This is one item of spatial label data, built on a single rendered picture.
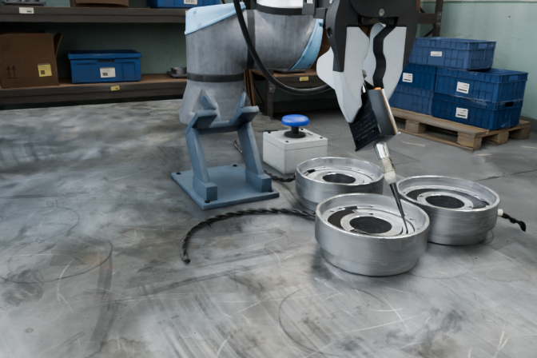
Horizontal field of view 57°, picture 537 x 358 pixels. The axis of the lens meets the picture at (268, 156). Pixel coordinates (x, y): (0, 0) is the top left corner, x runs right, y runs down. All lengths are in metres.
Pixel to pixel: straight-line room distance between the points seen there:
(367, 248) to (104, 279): 0.23
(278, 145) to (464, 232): 0.29
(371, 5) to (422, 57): 4.07
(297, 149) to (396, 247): 0.29
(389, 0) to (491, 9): 4.86
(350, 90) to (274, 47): 0.51
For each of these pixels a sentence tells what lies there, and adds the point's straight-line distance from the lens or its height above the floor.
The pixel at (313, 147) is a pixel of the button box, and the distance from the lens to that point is 0.71.
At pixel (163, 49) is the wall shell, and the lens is 4.54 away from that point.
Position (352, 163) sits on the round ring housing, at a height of 0.84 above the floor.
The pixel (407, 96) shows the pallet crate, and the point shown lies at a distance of 4.68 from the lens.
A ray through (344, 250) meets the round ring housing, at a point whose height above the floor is 0.82.
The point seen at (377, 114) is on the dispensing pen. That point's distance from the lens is 0.47.
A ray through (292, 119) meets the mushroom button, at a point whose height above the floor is 0.87.
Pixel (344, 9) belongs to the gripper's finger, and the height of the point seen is 1.02.
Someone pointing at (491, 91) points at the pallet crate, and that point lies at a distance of 4.15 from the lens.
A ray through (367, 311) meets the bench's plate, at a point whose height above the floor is 0.80.
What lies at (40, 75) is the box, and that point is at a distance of 3.91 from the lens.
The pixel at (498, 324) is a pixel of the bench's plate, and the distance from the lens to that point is 0.43.
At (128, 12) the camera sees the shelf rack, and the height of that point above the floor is 0.97.
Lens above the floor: 1.02
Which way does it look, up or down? 17 degrees down
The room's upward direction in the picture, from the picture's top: 1 degrees clockwise
